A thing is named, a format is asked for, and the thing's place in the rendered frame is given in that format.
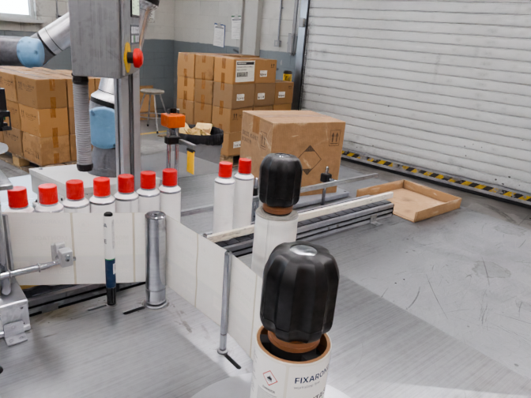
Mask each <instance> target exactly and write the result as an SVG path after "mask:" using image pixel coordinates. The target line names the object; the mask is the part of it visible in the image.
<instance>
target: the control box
mask: <svg viewBox="0 0 531 398"><path fill-rule="evenodd" d="M68 7H69V21H70V47H71V61H72V74H73V75H74V76H81V77H102V78H114V79H120V78H123V77H125V76H128V75H130V74H132V73H135V72H136V71H138V70H139V68H135V67H134V64H133V63H128V62H127V52H134V48H139V44H133V45H130V25H131V24H135V25H139V18H136V17H131V16H130V0H68Z"/></svg>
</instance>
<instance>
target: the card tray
mask: <svg viewBox="0 0 531 398"><path fill-rule="evenodd" d="M388 192H393V193H394V195H393V198H390V199H387V200H388V201H391V203H393V204H394V210H393V214H394V215H395V216H400V217H401V218H404V219H406V220H409V221H412V222H413V223H415V222H418V221H421V220H425V219H427V218H431V217H433V216H437V215H440V214H443V213H445V212H449V211H452V210H455V209H458V208H460V205H461V199H462V198H460V197H456V196H454V195H451V194H448V193H444V192H441V191H438V190H434V189H432V188H429V187H426V186H422V185H420V184H417V183H414V182H410V181H408V180H404V179H402V180H398V181H395V182H388V183H384V184H380V185H377V186H370V187H366V188H362V189H358V190H357V191H356V197H361V196H365V195H368V194H369V195H379V194H382V193H388Z"/></svg>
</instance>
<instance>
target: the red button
mask: <svg viewBox="0 0 531 398"><path fill-rule="evenodd" d="M143 60H144V57H143V53H142V51H141V50H140V48H134V52H127V62H128V63H133V64H134V67H135V68H140V67H141V66H142V65H143Z"/></svg>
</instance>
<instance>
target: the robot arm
mask: <svg viewBox="0 0 531 398"><path fill-rule="evenodd" d="M159 3H160V0H139V48H140V50H142V47H143V43H144V39H145V33H146V30H147V27H148V23H149V17H150V13H151V12H152V11H153V10H155V9H158V6H159ZM69 46H70V21H69V12H68V13H66V14H65V15H63V16H62V17H60V18H59V19H57V20H56V21H54V22H52V23H51V24H49V25H48V26H47V27H45V28H43V29H41V30H40V31H38V32H37V33H36V34H34V35H33V36H31V37H27V36H26V37H16V36H0V66H22V67H27V68H33V67H41V66H44V65H45V64H47V63H48V62H49V60H50V59H51V58H53V57H54V56H56V55H57V54H59V53H60V52H62V51H64V50H65V49H66V48H67V47H69ZM89 110H90V111H89V112H90V113H89V114H90V115H89V116H90V120H89V121H90V127H91V129H90V130H91V131H90V132H91V137H90V138H91V143H92V145H93V150H92V162H93V169H92V171H88V173H89V174H91V175H95V176H100V177H108V178H117V175H116V150H115V98H114V78H102V77H101V79H100V86H99V89H98V90H97V91H96V92H94V93H92V95H91V98H90V101H89ZM6 117H9V126H8V123H7V122H4V120H6ZM4 130H12V126H11V119H10V112H9V111H8V110H7V106H6V93H5V89H4V88H0V131H4ZM7 151H8V145H7V144H4V143H2V142H0V154H2V153H4V152H7Z"/></svg>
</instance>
